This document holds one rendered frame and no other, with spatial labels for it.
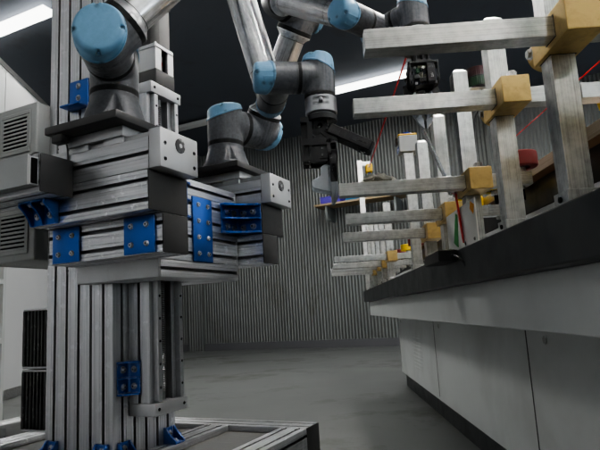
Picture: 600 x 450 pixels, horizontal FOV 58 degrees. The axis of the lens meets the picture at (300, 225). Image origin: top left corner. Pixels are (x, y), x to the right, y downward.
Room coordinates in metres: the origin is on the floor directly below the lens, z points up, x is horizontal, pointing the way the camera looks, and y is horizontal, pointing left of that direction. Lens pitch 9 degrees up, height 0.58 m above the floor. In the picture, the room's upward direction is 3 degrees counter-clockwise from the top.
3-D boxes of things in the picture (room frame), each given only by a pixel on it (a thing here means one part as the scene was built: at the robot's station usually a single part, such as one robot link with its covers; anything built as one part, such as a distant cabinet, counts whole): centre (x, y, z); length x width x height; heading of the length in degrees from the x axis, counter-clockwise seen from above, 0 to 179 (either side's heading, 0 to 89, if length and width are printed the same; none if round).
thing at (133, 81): (1.26, 0.44, 1.20); 0.13 x 0.12 x 0.14; 9
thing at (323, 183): (1.20, -0.06, 0.86); 0.06 x 0.03 x 0.09; 88
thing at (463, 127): (1.25, -0.41, 0.89); 0.04 x 0.04 x 0.48; 88
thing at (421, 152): (1.75, -0.42, 0.88); 0.04 x 0.04 x 0.48; 88
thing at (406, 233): (1.71, -0.35, 0.80); 0.44 x 0.03 x 0.04; 88
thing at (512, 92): (0.98, -0.40, 0.94); 0.14 x 0.06 x 0.05; 178
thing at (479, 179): (1.23, -0.41, 0.84); 0.14 x 0.06 x 0.05; 178
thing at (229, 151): (1.72, 0.23, 1.09); 0.15 x 0.15 x 0.10
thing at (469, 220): (1.28, -0.38, 0.75); 0.26 x 0.01 x 0.10; 178
